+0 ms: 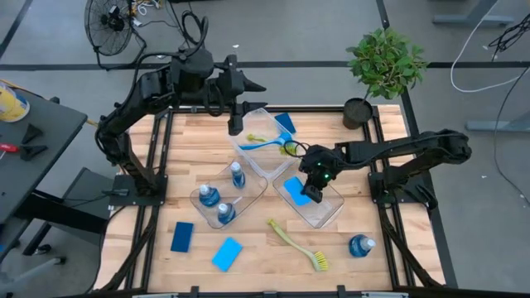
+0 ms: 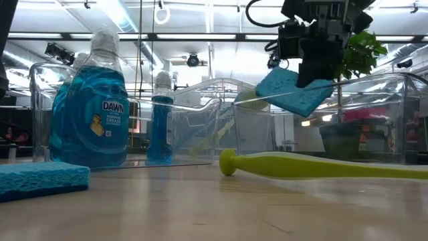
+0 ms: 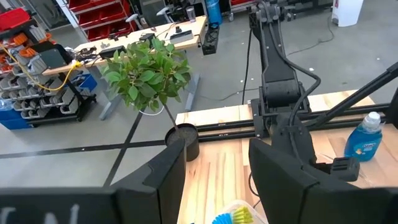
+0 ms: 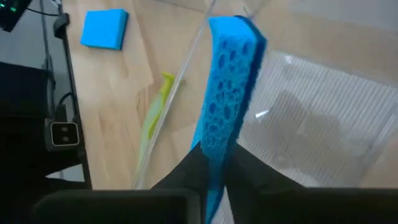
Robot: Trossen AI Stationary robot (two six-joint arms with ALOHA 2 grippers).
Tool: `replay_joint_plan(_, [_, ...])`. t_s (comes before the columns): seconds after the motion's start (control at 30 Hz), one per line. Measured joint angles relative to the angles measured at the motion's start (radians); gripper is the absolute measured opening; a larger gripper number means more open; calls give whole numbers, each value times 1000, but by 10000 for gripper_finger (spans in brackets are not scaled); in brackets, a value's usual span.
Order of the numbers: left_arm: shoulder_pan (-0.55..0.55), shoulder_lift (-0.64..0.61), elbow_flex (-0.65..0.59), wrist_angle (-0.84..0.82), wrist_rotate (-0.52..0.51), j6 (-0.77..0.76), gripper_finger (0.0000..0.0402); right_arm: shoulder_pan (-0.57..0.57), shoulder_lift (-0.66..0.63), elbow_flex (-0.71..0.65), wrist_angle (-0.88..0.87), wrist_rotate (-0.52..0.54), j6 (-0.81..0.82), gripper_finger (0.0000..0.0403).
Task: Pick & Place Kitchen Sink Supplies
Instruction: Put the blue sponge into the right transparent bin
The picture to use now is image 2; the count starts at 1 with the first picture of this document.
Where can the clear plastic bin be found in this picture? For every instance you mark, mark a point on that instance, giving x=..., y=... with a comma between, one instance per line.
x=254, y=140
x=214, y=82
x=194, y=140

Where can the green potted plant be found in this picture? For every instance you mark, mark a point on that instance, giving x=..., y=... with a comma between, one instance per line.
x=364, y=50

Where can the silver ceiling duct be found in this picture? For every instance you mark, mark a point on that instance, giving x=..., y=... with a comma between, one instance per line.
x=117, y=13

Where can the red storage bins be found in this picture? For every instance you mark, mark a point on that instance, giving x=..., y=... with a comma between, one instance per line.
x=364, y=114

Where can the green dish brush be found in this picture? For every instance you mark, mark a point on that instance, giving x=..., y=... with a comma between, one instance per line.
x=301, y=167
x=214, y=137

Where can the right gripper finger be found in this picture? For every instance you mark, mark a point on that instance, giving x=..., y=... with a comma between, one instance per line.
x=319, y=63

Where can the small black ceiling fixture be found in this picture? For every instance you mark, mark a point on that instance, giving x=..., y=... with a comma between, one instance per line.
x=404, y=63

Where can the black overhead light bar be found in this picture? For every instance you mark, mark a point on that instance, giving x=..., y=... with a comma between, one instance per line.
x=152, y=37

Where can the blue Dawn dish soap bottle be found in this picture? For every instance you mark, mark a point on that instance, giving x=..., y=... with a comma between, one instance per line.
x=55, y=127
x=160, y=134
x=97, y=134

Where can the blue cellulose sponge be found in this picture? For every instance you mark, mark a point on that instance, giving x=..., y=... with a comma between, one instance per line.
x=40, y=179
x=287, y=93

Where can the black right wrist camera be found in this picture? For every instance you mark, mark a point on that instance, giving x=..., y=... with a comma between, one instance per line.
x=289, y=41

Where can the black hanging camera unit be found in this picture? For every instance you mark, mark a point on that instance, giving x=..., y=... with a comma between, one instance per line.
x=272, y=62
x=63, y=55

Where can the round black overhead camera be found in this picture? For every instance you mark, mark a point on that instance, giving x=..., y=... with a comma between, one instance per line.
x=193, y=60

